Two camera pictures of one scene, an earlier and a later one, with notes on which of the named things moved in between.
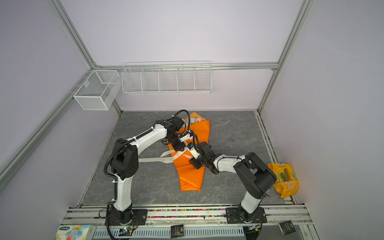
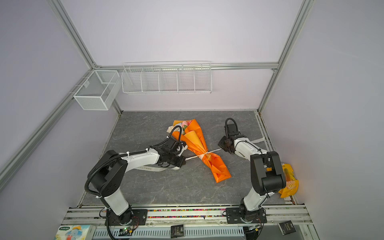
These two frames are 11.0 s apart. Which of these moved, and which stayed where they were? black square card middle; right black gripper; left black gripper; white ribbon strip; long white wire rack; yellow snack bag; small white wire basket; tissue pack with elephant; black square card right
Moved: right black gripper; white ribbon strip; left black gripper
Stayed: yellow snack bag; long white wire rack; tissue pack with elephant; black square card middle; black square card right; small white wire basket
